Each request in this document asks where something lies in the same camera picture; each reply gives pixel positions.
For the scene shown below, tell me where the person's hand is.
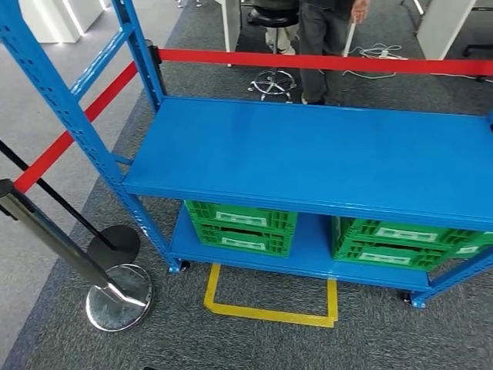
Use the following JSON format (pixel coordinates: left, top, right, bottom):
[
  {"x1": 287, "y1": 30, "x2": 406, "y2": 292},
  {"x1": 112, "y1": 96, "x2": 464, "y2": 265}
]
[{"x1": 351, "y1": 0, "x2": 372, "y2": 25}]

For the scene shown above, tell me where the white cabinet base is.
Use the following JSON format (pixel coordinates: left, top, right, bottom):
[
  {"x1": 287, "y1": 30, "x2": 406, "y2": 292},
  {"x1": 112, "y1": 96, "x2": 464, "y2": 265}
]
[{"x1": 18, "y1": 0, "x2": 113, "y2": 45}]

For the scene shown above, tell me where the red barrier belt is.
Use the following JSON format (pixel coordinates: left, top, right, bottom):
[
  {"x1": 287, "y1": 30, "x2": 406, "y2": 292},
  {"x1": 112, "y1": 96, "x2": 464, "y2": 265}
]
[{"x1": 14, "y1": 48, "x2": 493, "y2": 195}]

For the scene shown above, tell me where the black office chair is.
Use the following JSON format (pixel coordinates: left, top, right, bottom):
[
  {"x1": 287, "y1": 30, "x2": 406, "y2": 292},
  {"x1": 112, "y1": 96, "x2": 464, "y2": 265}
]
[{"x1": 461, "y1": 42, "x2": 493, "y2": 84}]

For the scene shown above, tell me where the black belt barrier cassette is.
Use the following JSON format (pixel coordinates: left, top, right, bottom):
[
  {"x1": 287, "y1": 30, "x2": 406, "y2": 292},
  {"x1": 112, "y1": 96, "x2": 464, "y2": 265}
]
[{"x1": 147, "y1": 42, "x2": 167, "y2": 99}]

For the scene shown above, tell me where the chrome barrier post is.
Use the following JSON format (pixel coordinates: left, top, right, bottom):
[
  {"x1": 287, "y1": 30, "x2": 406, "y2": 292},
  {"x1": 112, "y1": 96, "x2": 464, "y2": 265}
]
[{"x1": 0, "y1": 178, "x2": 155, "y2": 334}]

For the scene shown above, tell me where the blue metal shelf rack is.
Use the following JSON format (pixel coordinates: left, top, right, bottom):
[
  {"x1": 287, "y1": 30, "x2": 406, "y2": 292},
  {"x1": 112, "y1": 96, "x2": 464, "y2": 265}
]
[{"x1": 0, "y1": 0, "x2": 493, "y2": 310}]

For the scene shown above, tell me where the black round stool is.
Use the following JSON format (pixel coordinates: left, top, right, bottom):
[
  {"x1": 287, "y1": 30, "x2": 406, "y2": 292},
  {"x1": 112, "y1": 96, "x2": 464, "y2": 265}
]
[{"x1": 246, "y1": 5, "x2": 301, "y2": 104}]

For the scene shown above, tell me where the white desk panel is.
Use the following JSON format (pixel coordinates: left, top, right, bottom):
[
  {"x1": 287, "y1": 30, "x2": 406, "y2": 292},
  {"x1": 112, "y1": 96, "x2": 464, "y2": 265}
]
[
  {"x1": 415, "y1": 0, "x2": 477, "y2": 62},
  {"x1": 215, "y1": 0, "x2": 243, "y2": 69}
]

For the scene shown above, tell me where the person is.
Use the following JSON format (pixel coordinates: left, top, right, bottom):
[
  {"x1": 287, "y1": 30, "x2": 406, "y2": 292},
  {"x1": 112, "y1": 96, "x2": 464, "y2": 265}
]
[
  {"x1": 297, "y1": 0, "x2": 372, "y2": 106},
  {"x1": 252, "y1": 0, "x2": 301, "y2": 56}
]

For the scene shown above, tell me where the white power strip with cable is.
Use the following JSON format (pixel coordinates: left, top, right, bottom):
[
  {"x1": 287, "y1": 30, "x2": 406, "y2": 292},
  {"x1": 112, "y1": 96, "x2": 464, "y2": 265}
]
[{"x1": 341, "y1": 42, "x2": 410, "y2": 81}]

